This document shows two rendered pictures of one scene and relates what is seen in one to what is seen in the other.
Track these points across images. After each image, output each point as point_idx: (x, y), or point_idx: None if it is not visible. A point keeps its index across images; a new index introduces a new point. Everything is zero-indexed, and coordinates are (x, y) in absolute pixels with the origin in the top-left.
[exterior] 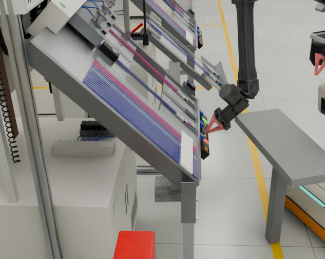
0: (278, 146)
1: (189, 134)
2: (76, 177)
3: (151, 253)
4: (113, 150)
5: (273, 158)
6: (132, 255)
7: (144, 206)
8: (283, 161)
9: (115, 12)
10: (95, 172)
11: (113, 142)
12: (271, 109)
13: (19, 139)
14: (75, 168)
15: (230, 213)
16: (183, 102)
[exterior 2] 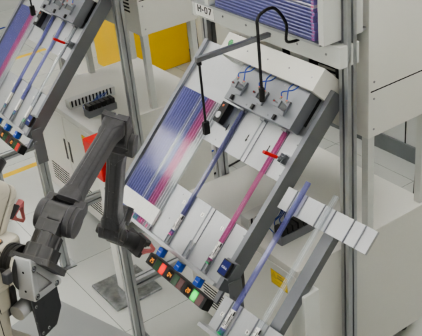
0: (89, 331)
1: (161, 228)
2: (241, 195)
3: (88, 142)
4: (243, 221)
5: (85, 313)
6: None
7: None
8: (71, 314)
9: (291, 124)
10: (232, 206)
11: (247, 218)
12: None
13: (357, 193)
14: (254, 200)
15: None
16: (208, 248)
